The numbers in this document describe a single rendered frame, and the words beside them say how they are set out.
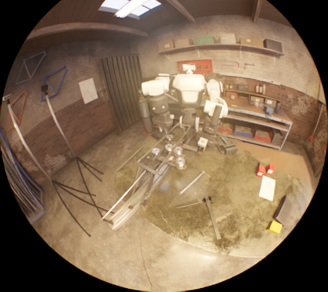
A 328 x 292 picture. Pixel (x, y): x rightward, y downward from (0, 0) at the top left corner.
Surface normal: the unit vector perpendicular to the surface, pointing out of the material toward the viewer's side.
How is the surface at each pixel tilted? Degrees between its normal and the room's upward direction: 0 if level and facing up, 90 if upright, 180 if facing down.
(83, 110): 90
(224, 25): 90
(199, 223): 0
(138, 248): 0
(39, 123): 90
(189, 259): 0
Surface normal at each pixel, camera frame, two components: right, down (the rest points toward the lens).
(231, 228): -0.14, -0.85
